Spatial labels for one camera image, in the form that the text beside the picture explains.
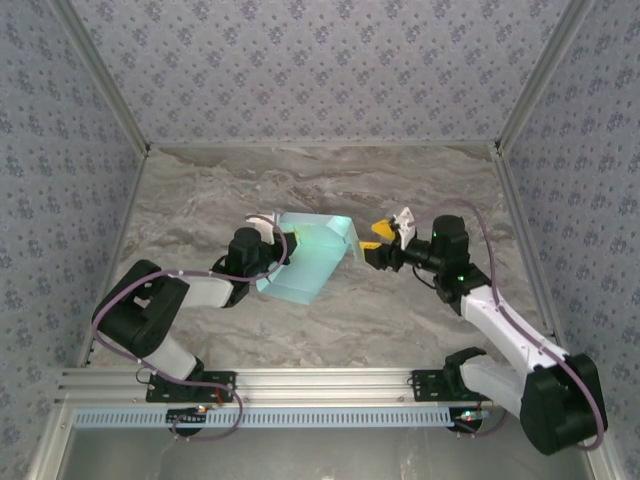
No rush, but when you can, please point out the light blue paper box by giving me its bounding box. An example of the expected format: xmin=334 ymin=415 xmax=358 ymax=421
xmin=254 ymin=210 xmax=359 ymax=306

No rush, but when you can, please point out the small circuit board with LED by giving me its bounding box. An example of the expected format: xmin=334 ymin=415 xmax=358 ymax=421
xmin=166 ymin=405 xmax=209 ymax=427
xmin=451 ymin=407 xmax=494 ymax=435

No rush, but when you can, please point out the grey metal panel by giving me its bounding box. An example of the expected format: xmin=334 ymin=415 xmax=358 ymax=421
xmin=64 ymin=427 xmax=599 ymax=480

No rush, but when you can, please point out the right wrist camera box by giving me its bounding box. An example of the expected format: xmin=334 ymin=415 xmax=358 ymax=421
xmin=392 ymin=206 xmax=417 ymax=236

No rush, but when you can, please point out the aluminium table side rail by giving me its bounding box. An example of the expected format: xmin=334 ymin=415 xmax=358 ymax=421
xmin=491 ymin=142 xmax=574 ymax=366
xmin=77 ymin=144 xmax=152 ymax=369

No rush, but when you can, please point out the aluminium mounting rail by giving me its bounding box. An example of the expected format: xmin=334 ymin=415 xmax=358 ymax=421
xmin=54 ymin=366 xmax=600 ymax=405

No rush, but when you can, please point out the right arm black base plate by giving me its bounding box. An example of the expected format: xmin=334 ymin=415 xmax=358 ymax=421
xmin=410 ymin=369 xmax=504 ymax=404

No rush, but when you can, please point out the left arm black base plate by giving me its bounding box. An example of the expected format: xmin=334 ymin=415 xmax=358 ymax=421
xmin=145 ymin=370 xmax=237 ymax=404

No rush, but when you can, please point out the white slotted cable duct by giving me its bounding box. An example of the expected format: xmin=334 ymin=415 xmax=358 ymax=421
xmin=72 ymin=405 xmax=454 ymax=430

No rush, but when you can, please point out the aluminium frame post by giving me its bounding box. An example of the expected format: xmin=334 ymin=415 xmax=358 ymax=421
xmin=49 ymin=0 xmax=152 ymax=154
xmin=493 ymin=0 xmax=600 ymax=154

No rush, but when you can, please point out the aluminium lower frame beam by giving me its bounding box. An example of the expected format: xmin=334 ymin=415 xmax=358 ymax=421
xmin=572 ymin=403 xmax=629 ymax=480
xmin=27 ymin=403 xmax=76 ymax=480

